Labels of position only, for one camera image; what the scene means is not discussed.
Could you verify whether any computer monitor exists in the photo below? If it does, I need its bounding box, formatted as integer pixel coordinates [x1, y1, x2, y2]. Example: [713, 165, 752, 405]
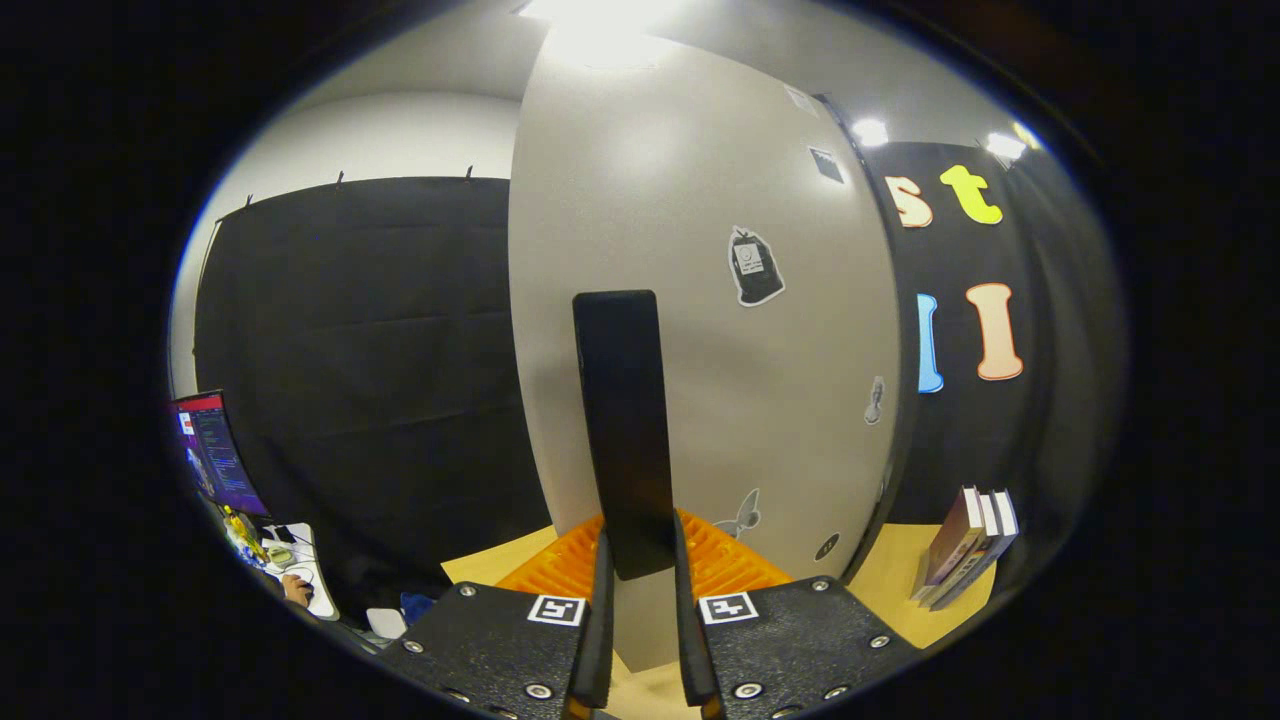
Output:
[168, 392, 270, 519]

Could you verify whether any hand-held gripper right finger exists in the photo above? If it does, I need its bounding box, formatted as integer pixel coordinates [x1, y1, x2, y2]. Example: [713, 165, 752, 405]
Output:
[670, 508, 923, 720]

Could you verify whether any black backdrop cloth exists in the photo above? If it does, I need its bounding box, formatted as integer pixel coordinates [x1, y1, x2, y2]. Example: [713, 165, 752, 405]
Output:
[190, 140, 1126, 621]

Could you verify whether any dark grey cabinet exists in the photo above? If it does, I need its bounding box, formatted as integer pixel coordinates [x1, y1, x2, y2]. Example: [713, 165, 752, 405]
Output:
[815, 92, 921, 586]

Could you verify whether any yellow desk item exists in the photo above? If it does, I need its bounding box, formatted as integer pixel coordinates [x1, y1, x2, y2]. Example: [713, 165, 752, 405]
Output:
[224, 507, 265, 563]

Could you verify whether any large ceiling light panel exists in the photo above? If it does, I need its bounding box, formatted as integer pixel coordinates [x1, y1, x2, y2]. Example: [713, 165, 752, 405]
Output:
[518, 0, 696, 66]

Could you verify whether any black door handle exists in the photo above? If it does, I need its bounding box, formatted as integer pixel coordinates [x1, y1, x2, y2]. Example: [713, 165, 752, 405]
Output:
[573, 290, 677, 581]

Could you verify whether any white desk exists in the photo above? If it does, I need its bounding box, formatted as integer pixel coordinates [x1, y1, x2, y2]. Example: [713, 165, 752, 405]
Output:
[225, 518, 342, 622]

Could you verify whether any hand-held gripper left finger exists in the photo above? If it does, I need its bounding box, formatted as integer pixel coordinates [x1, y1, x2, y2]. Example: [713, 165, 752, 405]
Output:
[378, 513, 615, 720]

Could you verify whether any grey cover book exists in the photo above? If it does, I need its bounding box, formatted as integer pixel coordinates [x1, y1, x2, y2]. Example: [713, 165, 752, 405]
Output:
[925, 490, 1003, 607]

